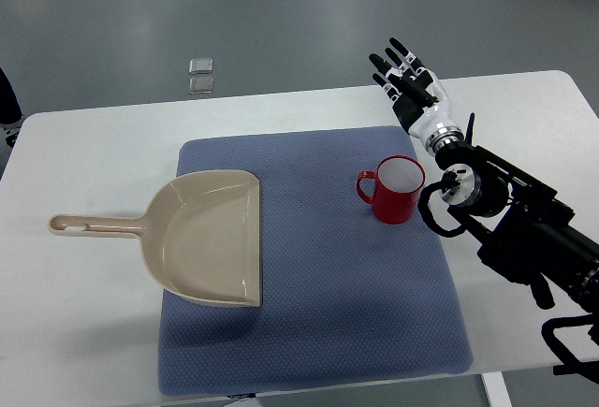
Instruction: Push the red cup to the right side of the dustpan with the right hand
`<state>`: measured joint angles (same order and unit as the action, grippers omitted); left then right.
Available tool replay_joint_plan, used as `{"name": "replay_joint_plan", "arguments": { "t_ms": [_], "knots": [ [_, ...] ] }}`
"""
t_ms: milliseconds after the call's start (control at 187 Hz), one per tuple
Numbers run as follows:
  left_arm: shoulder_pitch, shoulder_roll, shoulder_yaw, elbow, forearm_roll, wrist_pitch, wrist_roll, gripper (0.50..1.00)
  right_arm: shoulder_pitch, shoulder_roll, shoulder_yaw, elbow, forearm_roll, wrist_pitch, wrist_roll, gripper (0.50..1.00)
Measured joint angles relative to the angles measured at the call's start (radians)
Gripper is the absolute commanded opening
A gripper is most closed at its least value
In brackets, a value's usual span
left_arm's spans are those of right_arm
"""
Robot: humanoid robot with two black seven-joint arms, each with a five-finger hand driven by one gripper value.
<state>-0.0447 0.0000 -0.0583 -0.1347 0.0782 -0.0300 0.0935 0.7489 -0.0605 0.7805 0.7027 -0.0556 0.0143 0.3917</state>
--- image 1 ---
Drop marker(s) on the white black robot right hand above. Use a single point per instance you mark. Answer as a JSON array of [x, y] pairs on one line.
[[419, 100]]

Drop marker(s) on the red cup with handle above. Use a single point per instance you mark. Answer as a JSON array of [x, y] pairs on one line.
[[393, 189]]

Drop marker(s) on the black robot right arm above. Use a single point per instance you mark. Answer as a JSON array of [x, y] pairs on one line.
[[523, 230]]

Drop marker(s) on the beige plastic dustpan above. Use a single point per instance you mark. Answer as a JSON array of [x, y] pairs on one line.
[[200, 237]]

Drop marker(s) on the blue textured mat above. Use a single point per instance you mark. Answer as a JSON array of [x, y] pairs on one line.
[[346, 298]]

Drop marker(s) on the upper metal floor plate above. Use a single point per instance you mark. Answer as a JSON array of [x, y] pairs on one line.
[[203, 65]]

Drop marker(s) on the white table leg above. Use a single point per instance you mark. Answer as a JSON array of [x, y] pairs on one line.
[[495, 388]]

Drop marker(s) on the dark object at left edge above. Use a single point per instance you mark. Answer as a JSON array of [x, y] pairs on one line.
[[11, 113]]

